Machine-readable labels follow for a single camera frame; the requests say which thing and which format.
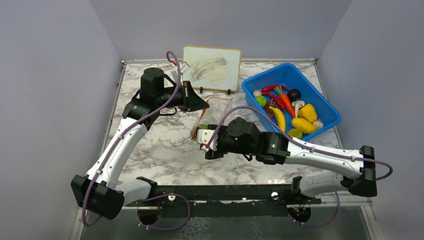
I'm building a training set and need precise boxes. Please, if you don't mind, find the clear orange-zip plastic bag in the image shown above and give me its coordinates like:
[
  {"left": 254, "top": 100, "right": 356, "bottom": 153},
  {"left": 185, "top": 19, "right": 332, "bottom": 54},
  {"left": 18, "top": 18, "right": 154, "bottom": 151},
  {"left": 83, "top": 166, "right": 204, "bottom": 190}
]
[{"left": 190, "top": 96, "right": 233, "bottom": 140}]

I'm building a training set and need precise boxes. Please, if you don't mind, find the blue plastic bin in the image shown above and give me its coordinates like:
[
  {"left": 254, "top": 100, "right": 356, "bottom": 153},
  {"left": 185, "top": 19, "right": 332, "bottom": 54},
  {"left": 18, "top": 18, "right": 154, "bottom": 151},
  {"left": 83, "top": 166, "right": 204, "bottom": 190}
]
[{"left": 242, "top": 63, "right": 341, "bottom": 141}]

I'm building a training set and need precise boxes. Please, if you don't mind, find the yellow banana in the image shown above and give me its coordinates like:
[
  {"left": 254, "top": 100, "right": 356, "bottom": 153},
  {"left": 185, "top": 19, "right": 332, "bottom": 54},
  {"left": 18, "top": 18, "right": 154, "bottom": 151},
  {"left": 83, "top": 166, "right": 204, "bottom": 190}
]
[{"left": 268, "top": 106, "right": 286, "bottom": 132}]

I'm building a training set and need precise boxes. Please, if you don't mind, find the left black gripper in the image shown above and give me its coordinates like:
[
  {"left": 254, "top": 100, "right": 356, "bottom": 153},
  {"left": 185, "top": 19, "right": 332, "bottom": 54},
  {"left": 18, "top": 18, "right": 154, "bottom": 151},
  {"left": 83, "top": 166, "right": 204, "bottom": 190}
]
[{"left": 156, "top": 80, "right": 210, "bottom": 113}]

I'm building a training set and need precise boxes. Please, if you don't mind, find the purple grape bunch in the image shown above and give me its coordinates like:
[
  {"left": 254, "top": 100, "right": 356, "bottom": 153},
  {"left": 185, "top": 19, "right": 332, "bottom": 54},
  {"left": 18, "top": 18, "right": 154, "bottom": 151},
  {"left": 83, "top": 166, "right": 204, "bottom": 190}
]
[{"left": 263, "top": 100, "right": 277, "bottom": 120}]

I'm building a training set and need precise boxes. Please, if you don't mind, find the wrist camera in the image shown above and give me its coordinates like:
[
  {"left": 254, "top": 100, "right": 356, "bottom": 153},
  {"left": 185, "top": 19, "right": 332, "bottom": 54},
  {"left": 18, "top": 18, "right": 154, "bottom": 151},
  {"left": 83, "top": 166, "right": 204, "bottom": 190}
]
[
  {"left": 171, "top": 61, "right": 190, "bottom": 75},
  {"left": 196, "top": 128, "right": 218, "bottom": 153}
]

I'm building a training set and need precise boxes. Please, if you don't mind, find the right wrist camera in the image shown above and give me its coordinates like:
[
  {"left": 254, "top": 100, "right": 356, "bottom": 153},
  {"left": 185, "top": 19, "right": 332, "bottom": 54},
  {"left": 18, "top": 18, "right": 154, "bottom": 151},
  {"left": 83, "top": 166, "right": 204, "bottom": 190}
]
[{"left": 196, "top": 128, "right": 218, "bottom": 153}]

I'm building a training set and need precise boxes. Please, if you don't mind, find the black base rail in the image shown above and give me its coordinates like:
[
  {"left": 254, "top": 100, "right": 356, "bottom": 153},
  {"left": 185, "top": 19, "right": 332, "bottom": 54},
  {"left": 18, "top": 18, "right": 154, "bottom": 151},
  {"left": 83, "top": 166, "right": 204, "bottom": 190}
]
[{"left": 130, "top": 184, "right": 321, "bottom": 218}]

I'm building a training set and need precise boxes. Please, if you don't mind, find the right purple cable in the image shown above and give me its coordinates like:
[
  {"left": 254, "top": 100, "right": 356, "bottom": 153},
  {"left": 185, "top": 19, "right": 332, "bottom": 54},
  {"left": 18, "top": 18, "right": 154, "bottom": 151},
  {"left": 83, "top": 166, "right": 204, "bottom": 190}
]
[{"left": 202, "top": 105, "right": 394, "bottom": 229}]

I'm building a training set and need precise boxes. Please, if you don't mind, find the green cabbage ball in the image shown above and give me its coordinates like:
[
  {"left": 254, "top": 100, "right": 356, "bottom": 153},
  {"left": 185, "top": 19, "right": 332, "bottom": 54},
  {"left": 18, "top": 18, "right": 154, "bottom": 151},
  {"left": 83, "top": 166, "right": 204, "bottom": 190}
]
[{"left": 255, "top": 95, "right": 267, "bottom": 108}]

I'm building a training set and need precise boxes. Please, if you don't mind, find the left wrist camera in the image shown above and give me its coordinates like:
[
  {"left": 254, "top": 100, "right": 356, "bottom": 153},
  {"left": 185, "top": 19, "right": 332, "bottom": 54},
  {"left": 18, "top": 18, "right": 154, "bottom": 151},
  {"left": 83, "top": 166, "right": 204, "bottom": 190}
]
[{"left": 171, "top": 61, "right": 190, "bottom": 75}]

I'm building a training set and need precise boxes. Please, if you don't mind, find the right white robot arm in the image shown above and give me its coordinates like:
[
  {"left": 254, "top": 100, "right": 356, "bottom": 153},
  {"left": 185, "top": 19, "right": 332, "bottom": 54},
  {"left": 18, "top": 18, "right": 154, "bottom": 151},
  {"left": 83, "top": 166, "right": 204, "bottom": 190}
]
[{"left": 196, "top": 117, "right": 378, "bottom": 204}]

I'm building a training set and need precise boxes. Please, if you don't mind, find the yellow-framed whiteboard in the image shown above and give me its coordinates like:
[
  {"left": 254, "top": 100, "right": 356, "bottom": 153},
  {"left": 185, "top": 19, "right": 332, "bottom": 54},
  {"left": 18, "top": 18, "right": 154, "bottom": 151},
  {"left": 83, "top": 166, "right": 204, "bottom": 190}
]
[{"left": 182, "top": 45, "right": 242, "bottom": 92}]

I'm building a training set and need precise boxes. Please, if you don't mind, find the yellow bell pepper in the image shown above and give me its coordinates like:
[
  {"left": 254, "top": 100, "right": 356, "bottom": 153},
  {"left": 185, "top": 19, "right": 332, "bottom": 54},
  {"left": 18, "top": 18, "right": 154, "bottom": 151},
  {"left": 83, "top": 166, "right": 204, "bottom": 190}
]
[{"left": 297, "top": 103, "right": 318, "bottom": 123}]

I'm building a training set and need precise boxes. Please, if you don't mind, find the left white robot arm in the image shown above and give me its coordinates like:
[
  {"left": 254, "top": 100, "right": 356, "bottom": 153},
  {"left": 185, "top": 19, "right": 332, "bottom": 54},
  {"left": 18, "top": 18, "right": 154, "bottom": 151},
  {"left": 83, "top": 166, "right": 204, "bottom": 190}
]
[{"left": 71, "top": 67, "right": 209, "bottom": 220}]

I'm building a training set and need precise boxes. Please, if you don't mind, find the white garlic bulb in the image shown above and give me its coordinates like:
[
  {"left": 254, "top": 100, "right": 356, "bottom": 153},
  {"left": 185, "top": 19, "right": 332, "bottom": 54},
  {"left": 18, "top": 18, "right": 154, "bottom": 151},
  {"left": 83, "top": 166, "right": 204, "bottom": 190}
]
[{"left": 253, "top": 90, "right": 262, "bottom": 98}]

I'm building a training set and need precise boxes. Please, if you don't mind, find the white garlic near mango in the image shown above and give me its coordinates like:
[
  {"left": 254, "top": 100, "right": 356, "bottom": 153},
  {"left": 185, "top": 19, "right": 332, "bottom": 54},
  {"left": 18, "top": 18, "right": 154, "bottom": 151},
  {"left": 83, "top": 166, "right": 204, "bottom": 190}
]
[{"left": 312, "top": 119, "right": 324, "bottom": 130}]

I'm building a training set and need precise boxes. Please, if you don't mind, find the red chili pepper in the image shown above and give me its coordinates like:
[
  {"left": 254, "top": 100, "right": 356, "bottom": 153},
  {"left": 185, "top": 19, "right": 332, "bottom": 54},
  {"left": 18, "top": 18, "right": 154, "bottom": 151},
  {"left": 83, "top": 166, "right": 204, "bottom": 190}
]
[
  {"left": 261, "top": 84, "right": 290, "bottom": 93},
  {"left": 262, "top": 92, "right": 287, "bottom": 111}
]

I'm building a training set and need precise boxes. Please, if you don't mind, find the green starfruit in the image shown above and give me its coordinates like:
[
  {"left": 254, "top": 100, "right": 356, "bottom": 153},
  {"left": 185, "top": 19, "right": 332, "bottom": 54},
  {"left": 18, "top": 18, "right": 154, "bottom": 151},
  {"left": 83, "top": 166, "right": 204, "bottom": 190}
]
[{"left": 287, "top": 128, "right": 303, "bottom": 139}]

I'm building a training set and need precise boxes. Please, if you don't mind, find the dark purple mushroom cap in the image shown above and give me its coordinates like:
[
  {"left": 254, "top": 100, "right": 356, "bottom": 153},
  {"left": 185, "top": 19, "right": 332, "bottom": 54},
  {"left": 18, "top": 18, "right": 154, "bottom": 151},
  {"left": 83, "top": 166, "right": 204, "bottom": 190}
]
[{"left": 287, "top": 88, "right": 302, "bottom": 102}]

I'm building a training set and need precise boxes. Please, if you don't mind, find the orange carrot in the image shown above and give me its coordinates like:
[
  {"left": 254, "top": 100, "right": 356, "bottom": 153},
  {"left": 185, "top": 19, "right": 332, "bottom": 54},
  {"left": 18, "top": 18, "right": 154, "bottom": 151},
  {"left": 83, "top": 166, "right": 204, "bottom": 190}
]
[{"left": 275, "top": 88, "right": 295, "bottom": 118}]

